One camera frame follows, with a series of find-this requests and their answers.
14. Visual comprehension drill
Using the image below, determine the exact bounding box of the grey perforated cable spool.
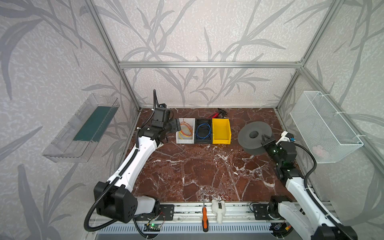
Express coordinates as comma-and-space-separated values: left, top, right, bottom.
238, 122, 273, 156

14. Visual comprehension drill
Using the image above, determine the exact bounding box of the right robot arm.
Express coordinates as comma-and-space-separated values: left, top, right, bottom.
262, 135, 358, 240

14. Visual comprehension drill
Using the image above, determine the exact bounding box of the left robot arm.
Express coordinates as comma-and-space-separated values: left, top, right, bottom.
84, 92, 181, 232

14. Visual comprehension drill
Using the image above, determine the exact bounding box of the white plastic bin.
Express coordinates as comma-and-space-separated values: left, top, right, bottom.
176, 118, 196, 145

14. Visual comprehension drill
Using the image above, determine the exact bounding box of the pink object in basket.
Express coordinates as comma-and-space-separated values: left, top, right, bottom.
312, 145, 329, 158

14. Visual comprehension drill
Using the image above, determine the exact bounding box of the black plastic bin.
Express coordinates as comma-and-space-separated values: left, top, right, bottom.
195, 119, 213, 144

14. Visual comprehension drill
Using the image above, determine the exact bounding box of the yellow plastic bin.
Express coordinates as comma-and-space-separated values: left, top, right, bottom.
212, 118, 232, 145

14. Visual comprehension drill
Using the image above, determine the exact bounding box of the white plastic part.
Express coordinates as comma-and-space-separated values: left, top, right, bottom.
212, 199, 226, 224

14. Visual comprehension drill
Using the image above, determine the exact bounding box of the green circuit board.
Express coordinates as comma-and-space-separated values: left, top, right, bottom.
143, 223, 162, 233

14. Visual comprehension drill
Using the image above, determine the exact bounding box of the yellow cable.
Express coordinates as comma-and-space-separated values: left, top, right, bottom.
179, 119, 193, 139

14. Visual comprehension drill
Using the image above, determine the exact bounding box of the red cable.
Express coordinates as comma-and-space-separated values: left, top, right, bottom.
179, 119, 194, 138

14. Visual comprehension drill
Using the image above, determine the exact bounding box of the white wire mesh basket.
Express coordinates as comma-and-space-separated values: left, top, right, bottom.
290, 91, 364, 164

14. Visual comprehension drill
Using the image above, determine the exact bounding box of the aluminium frame profile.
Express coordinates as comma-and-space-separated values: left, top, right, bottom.
119, 62, 301, 69

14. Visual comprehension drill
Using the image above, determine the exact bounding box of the clear plastic wall tray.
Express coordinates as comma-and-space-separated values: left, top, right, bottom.
43, 94, 120, 163

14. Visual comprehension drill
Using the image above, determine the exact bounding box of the orange handled screwdriver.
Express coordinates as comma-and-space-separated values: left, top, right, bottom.
202, 204, 209, 233

